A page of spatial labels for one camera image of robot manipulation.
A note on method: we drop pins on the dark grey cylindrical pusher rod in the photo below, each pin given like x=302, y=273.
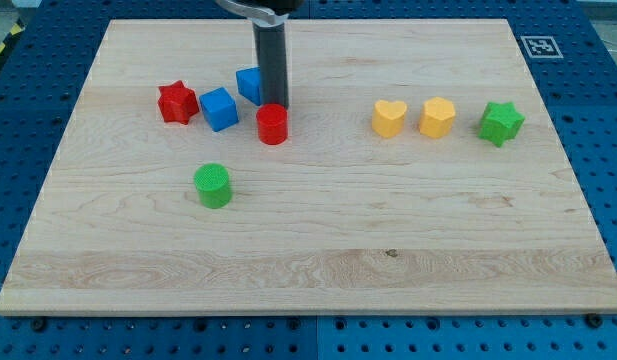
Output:
x=270, y=46

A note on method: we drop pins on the silver and black rod mount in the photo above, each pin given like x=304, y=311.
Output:
x=262, y=12

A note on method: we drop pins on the red cylinder block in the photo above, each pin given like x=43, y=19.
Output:
x=272, y=123

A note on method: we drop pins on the red star block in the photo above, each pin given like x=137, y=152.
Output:
x=177, y=103

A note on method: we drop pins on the green star block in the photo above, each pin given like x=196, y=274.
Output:
x=500, y=122

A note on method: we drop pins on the blue cube block behind rod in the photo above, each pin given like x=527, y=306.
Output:
x=248, y=83

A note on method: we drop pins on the blue cube block front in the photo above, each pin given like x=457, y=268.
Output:
x=219, y=109

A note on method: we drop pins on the yellow heart block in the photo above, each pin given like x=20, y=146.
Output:
x=388, y=117

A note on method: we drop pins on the green cylinder block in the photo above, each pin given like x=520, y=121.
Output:
x=212, y=183

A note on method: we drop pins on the yellow hexagon block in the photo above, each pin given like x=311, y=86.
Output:
x=437, y=117

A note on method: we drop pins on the light wooden board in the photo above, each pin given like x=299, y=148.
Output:
x=336, y=220

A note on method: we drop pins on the yellow black hazard tape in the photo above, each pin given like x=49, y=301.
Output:
x=12, y=37

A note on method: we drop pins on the white fiducial marker tag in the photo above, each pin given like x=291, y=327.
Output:
x=541, y=47

